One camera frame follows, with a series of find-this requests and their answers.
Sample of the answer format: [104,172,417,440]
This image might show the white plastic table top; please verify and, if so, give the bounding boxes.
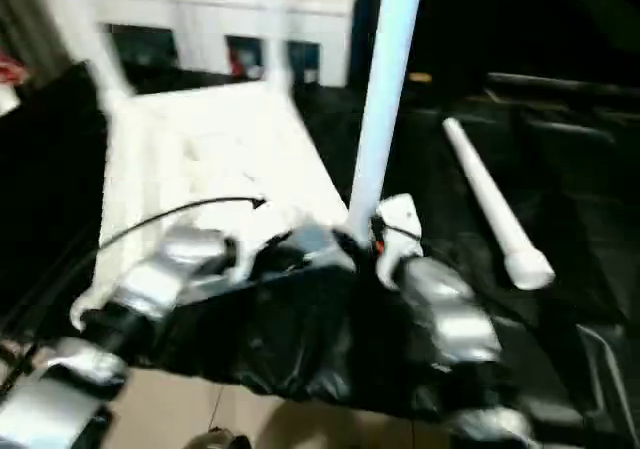
[68,79,362,331]

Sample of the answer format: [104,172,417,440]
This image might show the white plastic table leg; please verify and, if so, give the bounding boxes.
[55,0,139,113]
[260,0,297,98]
[343,0,427,250]
[441,116,557,291]

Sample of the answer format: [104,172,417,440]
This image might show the black shiny mat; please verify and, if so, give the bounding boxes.
[0,61,640,449]

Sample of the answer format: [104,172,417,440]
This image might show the grey robot foot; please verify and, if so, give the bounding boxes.
[185,426,251,449]

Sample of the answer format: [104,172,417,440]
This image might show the black flat bar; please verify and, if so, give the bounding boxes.
[487,71,640,99]

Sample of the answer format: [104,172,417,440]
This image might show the black cabinet with gold label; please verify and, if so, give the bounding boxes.
[349,0,640,110]

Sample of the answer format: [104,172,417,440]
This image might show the white cabinet with glass doors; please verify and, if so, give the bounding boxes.
[44,0,361,88]

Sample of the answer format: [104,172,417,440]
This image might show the red clothes hangers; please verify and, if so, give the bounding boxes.
[0,51,31,86]

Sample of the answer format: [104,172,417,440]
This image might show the grey curtain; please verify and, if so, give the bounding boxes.
[0,0,74,88]

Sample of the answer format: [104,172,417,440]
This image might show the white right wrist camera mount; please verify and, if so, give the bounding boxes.
[372,192,425,291]

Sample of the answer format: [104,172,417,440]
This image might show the white post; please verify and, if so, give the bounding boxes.
[0,86,22,116]

